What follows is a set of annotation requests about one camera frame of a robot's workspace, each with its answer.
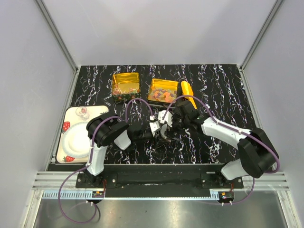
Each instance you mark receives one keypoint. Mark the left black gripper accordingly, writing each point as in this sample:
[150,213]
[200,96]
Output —
[152,137]

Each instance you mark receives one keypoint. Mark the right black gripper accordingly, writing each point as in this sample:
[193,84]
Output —
[175,116]

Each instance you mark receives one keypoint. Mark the clear plastic jar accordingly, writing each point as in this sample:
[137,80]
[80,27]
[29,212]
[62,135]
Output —
[170,140]

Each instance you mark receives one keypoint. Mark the yellow plastic scoop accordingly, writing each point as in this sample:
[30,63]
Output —
[187,90]

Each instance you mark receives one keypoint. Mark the gold tin with gummies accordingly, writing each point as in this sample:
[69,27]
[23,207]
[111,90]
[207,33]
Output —
[162,91]

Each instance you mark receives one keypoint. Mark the gold tin with lollipops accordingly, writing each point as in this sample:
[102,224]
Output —
[125,86]

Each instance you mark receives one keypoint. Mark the white jar lid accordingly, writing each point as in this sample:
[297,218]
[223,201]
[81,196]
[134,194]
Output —
[163,132]

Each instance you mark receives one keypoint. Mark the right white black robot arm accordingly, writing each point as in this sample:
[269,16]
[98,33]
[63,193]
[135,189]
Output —
[256,153]

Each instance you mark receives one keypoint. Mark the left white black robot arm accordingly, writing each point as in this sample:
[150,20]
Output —
[107,129]

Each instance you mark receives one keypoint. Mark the black marble pattern mat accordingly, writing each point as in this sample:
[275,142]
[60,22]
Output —
[220,87]

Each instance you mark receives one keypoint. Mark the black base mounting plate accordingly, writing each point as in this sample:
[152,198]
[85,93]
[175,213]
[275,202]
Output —
[152,174]

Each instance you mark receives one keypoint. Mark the small clear cup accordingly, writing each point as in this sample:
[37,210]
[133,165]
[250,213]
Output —
[82,112]

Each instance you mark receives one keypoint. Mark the white paper plate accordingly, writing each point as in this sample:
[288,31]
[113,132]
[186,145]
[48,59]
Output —
[76,142]

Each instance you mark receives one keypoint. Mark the strawberry pattern tray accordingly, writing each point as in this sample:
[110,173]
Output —
[70,119]

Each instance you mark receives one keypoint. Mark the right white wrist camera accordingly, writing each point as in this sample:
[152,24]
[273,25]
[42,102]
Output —
[165,117]

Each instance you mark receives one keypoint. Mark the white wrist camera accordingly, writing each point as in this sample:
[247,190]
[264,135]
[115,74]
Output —
[165,117]
[154,125]

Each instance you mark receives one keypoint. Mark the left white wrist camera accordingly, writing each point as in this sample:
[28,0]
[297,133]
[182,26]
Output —
[154,125]

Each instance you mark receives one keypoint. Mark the aluminium rail base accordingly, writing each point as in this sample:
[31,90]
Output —
[55,185]

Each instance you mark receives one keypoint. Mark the left aluminium frame post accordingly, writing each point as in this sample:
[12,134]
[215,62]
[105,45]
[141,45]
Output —
[50,22]

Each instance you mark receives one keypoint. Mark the aluminium frame post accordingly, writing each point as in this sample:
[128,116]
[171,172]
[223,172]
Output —
[269,19]
[50,22]

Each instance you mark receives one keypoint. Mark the right aluminium frame post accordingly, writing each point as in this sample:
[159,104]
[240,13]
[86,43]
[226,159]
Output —
[269,19]

